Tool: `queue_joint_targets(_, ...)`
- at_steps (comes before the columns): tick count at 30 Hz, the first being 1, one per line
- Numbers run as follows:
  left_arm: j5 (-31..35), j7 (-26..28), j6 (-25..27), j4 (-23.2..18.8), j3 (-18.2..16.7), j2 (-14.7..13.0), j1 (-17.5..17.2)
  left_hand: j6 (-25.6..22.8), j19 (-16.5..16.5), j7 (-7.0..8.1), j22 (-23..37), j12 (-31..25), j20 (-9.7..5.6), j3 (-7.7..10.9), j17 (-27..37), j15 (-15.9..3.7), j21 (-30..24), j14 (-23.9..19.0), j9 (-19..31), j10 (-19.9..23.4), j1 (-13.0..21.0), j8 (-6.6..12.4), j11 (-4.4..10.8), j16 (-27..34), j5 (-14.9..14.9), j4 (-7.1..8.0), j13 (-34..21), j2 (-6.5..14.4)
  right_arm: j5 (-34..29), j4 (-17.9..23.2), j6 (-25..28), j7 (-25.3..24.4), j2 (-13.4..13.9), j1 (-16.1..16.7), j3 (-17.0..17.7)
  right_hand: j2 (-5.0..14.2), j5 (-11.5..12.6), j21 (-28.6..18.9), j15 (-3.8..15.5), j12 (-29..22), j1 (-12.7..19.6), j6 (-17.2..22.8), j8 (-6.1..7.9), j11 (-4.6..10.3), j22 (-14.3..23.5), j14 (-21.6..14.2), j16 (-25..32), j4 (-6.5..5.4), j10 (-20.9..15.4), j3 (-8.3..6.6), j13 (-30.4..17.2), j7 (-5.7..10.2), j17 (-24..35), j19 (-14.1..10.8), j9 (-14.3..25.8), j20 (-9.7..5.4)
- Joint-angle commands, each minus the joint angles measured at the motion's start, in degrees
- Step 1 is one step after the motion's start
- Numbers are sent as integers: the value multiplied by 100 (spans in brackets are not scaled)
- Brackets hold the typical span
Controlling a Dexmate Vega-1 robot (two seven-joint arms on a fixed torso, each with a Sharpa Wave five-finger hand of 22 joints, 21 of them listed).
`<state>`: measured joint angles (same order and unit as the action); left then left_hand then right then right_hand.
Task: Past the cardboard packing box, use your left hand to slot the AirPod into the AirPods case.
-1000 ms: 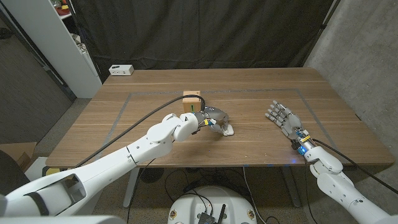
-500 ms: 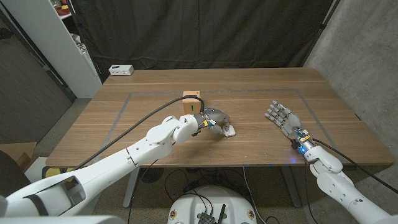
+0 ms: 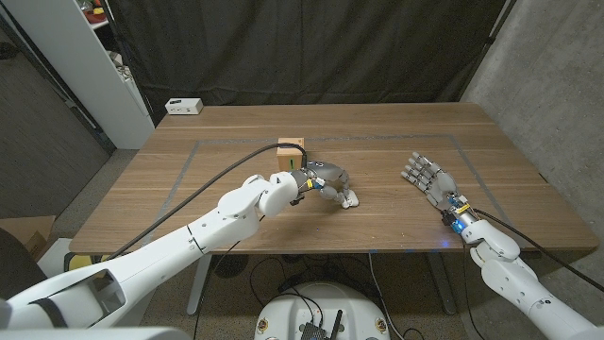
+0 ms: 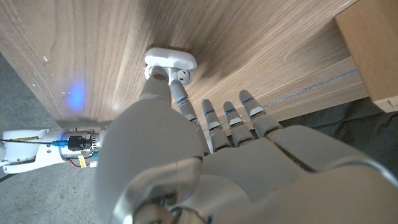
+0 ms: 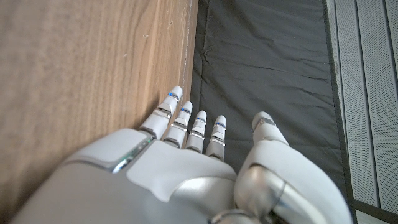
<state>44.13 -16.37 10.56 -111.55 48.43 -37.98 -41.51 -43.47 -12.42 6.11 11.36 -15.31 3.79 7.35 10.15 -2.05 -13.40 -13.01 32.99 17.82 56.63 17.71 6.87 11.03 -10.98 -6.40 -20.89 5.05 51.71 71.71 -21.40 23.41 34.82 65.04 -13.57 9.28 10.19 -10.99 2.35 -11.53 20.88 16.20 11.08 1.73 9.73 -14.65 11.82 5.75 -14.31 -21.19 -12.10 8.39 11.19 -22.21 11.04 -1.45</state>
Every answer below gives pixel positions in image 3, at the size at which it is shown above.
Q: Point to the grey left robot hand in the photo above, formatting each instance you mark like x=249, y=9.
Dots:
x=328, y=175

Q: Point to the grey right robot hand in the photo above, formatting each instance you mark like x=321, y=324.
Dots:
x=441, y=186

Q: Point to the white AirPods case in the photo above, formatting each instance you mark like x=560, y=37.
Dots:
x=353, y=203

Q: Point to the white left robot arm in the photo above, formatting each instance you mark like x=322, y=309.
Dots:
x=189, y=241

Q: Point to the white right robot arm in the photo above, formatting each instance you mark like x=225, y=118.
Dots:
x=519, y=283

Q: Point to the small wooden box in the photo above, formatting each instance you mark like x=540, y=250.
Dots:
x=284, y=163

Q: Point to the brown cardboard floor box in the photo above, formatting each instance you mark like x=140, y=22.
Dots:
x=33, y=231

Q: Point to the grey table leg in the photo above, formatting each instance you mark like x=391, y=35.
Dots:
x=441, y=283

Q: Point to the black curtain backdrop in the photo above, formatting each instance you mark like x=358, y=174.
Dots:
x=307, y=47

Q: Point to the round black floor grille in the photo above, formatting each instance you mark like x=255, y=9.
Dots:
x=229, y=266

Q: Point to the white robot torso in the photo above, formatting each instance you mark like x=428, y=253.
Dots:
x=292, y=311

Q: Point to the black torso antenna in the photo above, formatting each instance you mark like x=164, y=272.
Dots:
x=336, y=326

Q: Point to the black backdrop stand pole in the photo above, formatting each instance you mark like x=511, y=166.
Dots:
x=491, y=40

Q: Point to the white power strip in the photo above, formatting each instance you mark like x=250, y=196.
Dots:
x=184, y=106

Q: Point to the white table leg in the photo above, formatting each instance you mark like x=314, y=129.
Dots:
x=200, y=283

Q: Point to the white shelf cabinet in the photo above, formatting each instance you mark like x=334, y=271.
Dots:
x=85, y=71

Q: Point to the red shelf item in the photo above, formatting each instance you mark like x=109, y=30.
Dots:
x=96, y=16

